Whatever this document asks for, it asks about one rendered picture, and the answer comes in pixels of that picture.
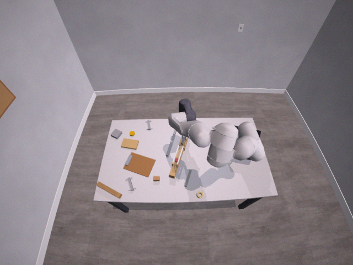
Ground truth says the brown flat board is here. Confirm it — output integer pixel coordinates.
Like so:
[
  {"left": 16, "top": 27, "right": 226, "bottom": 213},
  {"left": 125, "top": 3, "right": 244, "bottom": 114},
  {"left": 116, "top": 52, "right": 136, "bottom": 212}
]
[{"left": 123, "top": 152, "right": 156, "bottom": 177}]

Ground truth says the tan rectangular block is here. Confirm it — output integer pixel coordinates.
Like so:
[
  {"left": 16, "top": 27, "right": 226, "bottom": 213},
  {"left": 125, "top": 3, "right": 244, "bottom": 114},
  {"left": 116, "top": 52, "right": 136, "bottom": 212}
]
[{"left": 121, "top": 139, "right": 139, "bottom": 150}]

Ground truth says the brown wooden stick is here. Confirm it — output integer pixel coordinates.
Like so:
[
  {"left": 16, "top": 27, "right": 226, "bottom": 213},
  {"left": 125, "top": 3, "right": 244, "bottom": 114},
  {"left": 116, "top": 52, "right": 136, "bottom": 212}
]
[{"left": 97, "top": 182, "right": 122, "bottom": 199}]

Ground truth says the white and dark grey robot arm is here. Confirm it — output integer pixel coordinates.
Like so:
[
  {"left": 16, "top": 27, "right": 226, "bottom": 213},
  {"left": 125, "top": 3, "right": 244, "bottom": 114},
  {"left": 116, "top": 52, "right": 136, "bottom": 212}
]
[{"left": 168, "top": 99, "right": 265, "bottom": 168}]

